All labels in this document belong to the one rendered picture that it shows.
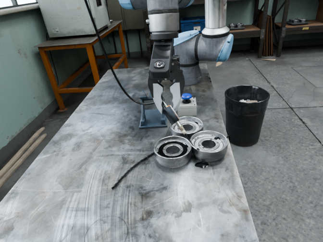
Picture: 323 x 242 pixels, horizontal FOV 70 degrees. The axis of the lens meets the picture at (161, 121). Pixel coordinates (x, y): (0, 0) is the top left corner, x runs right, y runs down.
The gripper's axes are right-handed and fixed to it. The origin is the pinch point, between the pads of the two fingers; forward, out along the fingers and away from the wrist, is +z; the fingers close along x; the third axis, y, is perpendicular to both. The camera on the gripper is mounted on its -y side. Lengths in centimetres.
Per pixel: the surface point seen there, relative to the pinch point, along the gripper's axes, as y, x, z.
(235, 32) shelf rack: 345, -83, 2
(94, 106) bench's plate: 31.0, 34.4, 9.5
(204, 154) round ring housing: -6.0, -9.8, 10.7
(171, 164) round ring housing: -8.5, -0.9, 12.2
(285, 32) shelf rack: 347, -160, 6
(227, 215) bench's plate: -21.9, -13.5, 15.9
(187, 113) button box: 19.8, -5.4, 9.1
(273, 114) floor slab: 165, -90, 71
